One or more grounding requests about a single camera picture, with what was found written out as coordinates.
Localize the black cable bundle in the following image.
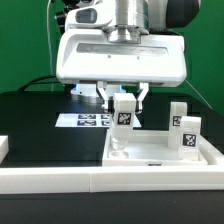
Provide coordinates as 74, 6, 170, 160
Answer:
18, 75, 61, 92

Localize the white sheet with markers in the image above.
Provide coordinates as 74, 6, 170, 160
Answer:
54, 112, 142, 128

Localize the white fence wall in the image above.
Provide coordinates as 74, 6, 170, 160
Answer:
0, 166, 224, 194
0, 136, 9, 164

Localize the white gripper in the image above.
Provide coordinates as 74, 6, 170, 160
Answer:
56, 29, 187, 114

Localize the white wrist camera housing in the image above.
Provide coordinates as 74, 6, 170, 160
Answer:
65, 0, 115, 31

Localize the white front fence wall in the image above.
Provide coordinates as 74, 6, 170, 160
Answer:
0, 166, 224, 194

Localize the white left fence wall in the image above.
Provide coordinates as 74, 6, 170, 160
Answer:
0, 136, 9, 164

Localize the white thin cable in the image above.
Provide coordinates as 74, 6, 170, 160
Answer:
45, 0, 55, 92

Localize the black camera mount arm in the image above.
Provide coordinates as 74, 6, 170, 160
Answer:
55, 0, 80, 34

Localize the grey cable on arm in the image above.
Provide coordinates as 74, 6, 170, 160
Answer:
183, 79, 214, 109

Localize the white square table top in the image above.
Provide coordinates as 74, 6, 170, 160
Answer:
102, 130, 224, 166

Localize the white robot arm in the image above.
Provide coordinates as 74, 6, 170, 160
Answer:
56, 0, 201, 112

